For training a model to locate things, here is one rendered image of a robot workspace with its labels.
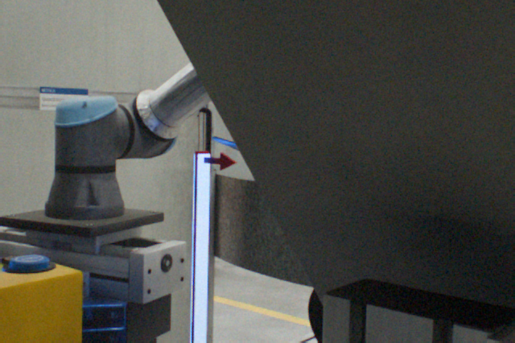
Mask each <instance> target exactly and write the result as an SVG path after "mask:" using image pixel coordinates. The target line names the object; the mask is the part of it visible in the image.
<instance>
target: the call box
mask: <svg viewBox="0 0 515 343"><path fill-rule="evenodd" d="M82 322H83V273H82V271H80V270H77V269H73V268H70V267H65V266H61V265H59V264H55V263H54V262H49V267H46V268H43V269H39V270H38V271H13V270H10V264H9V263H8V264H5V263H3V262H0V343H81V330H82Z"/></svg>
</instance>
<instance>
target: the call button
mask: <svg viewBox="0 0 515 343"><path fill-rule="evenodd" d="M46 267H49V259H48V258H47V257H45V256H41V255H36V254H32V255H25V256H19V257H15V258H10V270H13V271H38V270H39V269H43V268H46Z"/></svg>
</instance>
